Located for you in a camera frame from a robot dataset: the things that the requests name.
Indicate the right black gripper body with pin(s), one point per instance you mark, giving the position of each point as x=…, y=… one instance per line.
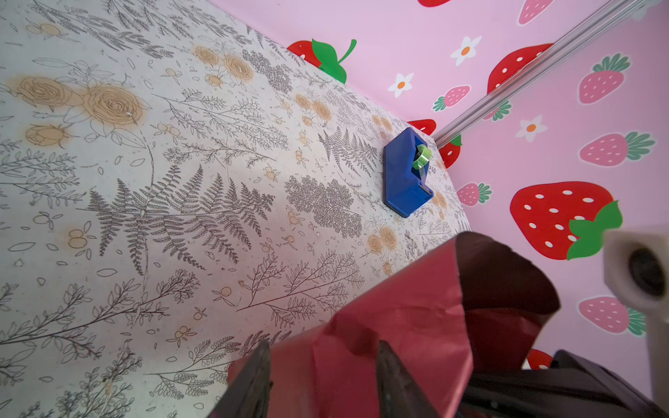
x=571, y=387

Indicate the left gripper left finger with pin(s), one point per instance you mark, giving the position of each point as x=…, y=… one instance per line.
x=248, y=395

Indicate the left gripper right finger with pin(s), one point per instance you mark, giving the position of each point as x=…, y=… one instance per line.
x=398, y=393

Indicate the dark red wrapping paper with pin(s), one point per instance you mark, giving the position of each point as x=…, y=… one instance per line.
x=472, y=304

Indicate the blue tape dispenser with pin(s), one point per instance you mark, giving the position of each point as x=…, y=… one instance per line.
x=406, y=162

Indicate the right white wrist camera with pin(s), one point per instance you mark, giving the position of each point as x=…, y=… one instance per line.
x=636, y=271

